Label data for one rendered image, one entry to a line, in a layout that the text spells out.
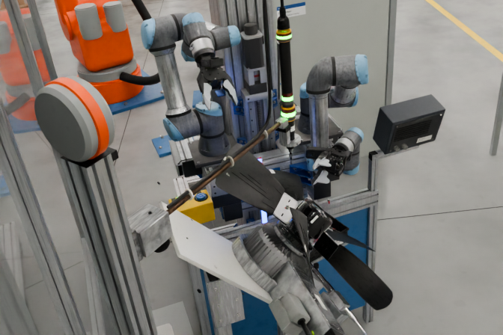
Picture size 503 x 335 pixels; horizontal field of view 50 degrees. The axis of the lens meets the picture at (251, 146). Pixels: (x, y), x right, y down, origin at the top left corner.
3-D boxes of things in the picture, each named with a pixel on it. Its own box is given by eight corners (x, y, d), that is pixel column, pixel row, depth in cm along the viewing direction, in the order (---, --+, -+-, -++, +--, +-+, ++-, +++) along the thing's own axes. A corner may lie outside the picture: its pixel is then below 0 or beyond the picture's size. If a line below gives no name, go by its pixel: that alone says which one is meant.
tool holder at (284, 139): (290, 152, 164) (288, 124, 159) (271, 146, 168) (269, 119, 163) (305, 139, 170) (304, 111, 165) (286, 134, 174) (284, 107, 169)
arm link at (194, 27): (200, 22, 190) (203, 8, 183) (209, 48, 187) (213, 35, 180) (179, 25, 188) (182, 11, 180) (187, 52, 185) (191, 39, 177)
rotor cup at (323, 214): (316, 259, 175) (343, 230, 173) (289, 241, 167) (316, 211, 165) (299, 232, 187) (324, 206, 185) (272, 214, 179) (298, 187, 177)
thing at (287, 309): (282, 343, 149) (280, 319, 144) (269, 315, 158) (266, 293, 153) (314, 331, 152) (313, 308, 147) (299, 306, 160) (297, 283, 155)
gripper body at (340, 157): (340, 162, 201) (353, 146, 209) (319, 155, 205) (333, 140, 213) (337, 178, 205) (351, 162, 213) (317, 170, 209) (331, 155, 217)
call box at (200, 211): (177, 233, 211) (173, 212, 205) (171, 219, 219) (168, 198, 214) (215, 222, 215) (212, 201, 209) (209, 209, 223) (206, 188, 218)
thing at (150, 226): (143, 264, 120) (135, 235, 116) (121, 253, 124) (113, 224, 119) (174, 237, 127) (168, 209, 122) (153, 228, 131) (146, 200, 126)
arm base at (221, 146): (195, 143, 256) (192, 125, 251) (226, 137, 259) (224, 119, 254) (201, 159, 244) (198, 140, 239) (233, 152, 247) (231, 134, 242)
